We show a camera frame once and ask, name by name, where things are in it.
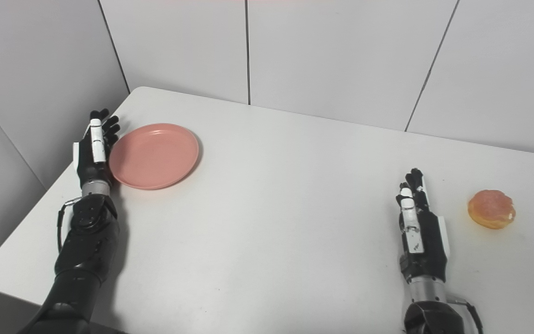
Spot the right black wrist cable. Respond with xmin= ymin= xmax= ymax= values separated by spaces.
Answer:
xmin=448 ymin=297 xmax=484 ymax=334

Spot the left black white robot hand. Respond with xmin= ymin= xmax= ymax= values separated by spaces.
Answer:
xmin=72 ymin=109 xmax=121 ymax=190

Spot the golden cream puff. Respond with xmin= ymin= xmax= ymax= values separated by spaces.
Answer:
xmin=467 ymin=189 xmax=516 ymax=230

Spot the pink round plate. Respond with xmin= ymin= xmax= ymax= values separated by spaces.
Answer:
xmin=108 ymin=123 xmax=200 ymax=191

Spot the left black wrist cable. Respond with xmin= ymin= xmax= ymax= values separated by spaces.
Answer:
xmin=56 ymin=197 xmax=83 ymax=254

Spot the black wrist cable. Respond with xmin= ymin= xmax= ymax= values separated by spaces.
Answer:
xmin=448 ymin=297 xmax=484 ymax=334
xmin=56 ymin=197 xmax=83 ymax=254

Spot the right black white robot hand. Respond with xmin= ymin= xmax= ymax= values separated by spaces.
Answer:
xmin=395 ymin=168 xmax=451 ymax=283

